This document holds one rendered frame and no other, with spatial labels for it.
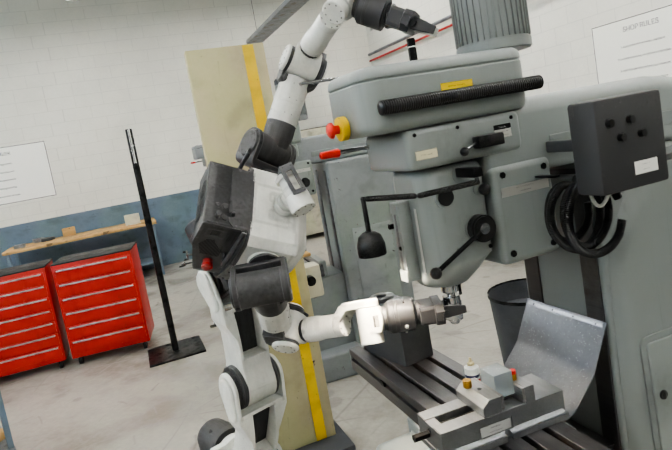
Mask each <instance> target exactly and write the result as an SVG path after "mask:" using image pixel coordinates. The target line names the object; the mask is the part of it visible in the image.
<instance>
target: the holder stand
mask: <svg viewBox="0 0 672 450"><path fill-rule="evenodd" d="M370 298H376V299H378V304H379V306H380V307H381V306H384V304H385V302H386V301H390V300H396V299H401V298H409V296H398V295H394V293H392V292H380V293H376V294H373V295H371V296H370V297H369V299H370ZM383 334H384V339H385V341H384V342H383V343H380V344H379V343H378V344H374V345H373V344H372V345H367V349H368V352H370V353H373V354H375V355H378V356H380V357H382V358H385V359H387V360H390V361H392V362H395V363H397V364H400V365H402V366H404V367H408V366H410V365H412V364H414V363H417V362H419V361H421V360H423V359H425V358H427V357H429V356H432V355H433V350H432V344H431V338H430V331H429V325H425V326H422V325H419V324H417V325H416V330H412V331H408V333H406V332H399V333H393V334H392V333H390V332H389V330H384V331H383Z"/></svg>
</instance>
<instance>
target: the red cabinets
mask: <svg viewBox="0 0 672 450"><path fill-rule="evenodd" d="M136 243H137V241H136V242H131V243H126V244H121V245H116V246H111V247H106V248H101V249H96V250H91V251H86V252H82V253H77V254H72V255H67V256H63V257H61V258H60V259H58V260H57V261H56V262H54V263H53V261H52V259H53V258H51V259H46V260H41V261H37V262H32V263H27V264H23V265H18V266H13V267H9V268H4V269H0V377H4V376H8V375H11V374H15V373H19V372H23V371H26V370H30V369H34V368H38V367H41V366H45V365H49V364H53V363H56V362H59V367H60V368H64V362H63V361H64V360H66V359H67V356H68V355H69V351H70V350H71V354H72V359H75V358H79V363H80V364H83V363H84V356H88V355H92V354H96V353H100V352H105V351H109V350H113V349H117V348H121V347H126V346H130V345H134V344H138V343H142V342H143V346H144V349H145V348H148V343H147V341H150V339H151V336H152V332H153V329H154V326H155V325H154V321H153V316H152V312H151V307H150V303H149V298H148V294H147V289H146V285H145V280H144V275H143V271H142V266H141V262H140V257H139V253H138V248H137V244H136Z"/></svg>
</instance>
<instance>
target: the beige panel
mask: <svg viewBox="0 0 672 450"><path fill-rule="evenodd" d="M184 58H185V63H186V68H187V73H188V78H189V83H190V87H191V92H192V97H193V102H194V107H195V112H196V117H197V122H198V127H199V132H200V137H201V142H202V147H203V152H204V157H205V162H206V167H207V166H208V164H209V162H210V161H213V162H217V163H221V164H225V165H228V166H232V167H236V168H238V166H239V164H240V163H238V162H237V161H236V152H237V150H238V147H239V144H240V142H241V139H242V137H243V135H244V134H245V133H246V131H247V130H248V129H250V128H252V127H257V128H259V129H261V130H262V131H264V127H265V124H266V121H267V118H268V114H269V112H270V109H271V106H272V103H273V100H274V99H273V93H272V88H271V83H270V77H269V72H268V66H267V61H266V56H265V50H264V45H263V43H262V42H261V43H253V44H244V45H235V46H226V47H217V48H208V49H200V50H191V51H185V52H184ZM289 276H290V282H291V287H292V293H293V300H292V301H291V302H292V303H296V304H299V305H301V306H302V307H303V308H304V312H306V313H307V314H309V315H308V317H311V316H314V313H313V308H312V303H311V297H310V292H309V286H308V281H307V276H306V270H305V265H304V260H303V256H302V257H301V259H300V260H299V262H298V263H297V264H296V266H295V267H294V269H293V270H292V271H291V272H290V273H289ZM268 347H269V353H271V354H273V355H274V356H275V357H276V358H277V359H278V361H279V362H280V364H281V366H282V369H283V374H284V382H285V390H286V398H287V403H286V407H285V411H284V415H283V418H282V421H281V425H280V428H279V437H278V443H279V444H280V446H281V448H282V450H356V447H355V444H354V443H353V442H352V441H351V439H350V438H349V437H348V436H347V435H346V434H345V432H344V431H343V430H342V429H341V428H340V426H339V425H338V424H337V423H336V422H335V421H334V419H333V415H332V410H331V405H330V399H329V394H328V388H327V383H326V378H325V372H324V367H323V362H322V356H321V351H320V346H319V341H317V342H307V343H305V344H299V350H298V351H297V352H295V353H281V352H278V351H276V350H274V349H273V348H272V346H270V345H268Z"/></svg>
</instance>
